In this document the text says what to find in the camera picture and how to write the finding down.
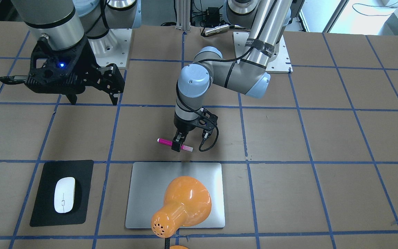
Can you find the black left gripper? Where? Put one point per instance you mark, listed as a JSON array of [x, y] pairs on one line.
[[183, 125]]

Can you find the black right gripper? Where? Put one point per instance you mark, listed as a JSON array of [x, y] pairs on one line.
[[85, 58]]

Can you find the pink marker pen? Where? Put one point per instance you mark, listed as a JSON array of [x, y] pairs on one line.
[[169, 143]]

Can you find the white computer mouse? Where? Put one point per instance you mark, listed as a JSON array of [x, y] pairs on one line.
[[64, 195]]

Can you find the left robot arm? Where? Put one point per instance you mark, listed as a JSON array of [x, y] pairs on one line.
[[246, 74]]

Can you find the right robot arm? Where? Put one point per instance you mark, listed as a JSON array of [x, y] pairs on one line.
[[66, 21]]

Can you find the black mousepad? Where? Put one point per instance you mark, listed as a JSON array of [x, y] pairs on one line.
[[43, 213]]

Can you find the silver closed laptop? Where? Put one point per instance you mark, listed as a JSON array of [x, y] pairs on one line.
[[149, 181]]

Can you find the orange desk lamp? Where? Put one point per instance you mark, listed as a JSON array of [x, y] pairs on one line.
[[187, 202]]

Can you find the aluminium frame post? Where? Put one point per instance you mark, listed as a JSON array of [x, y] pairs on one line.
[[183, 14]]

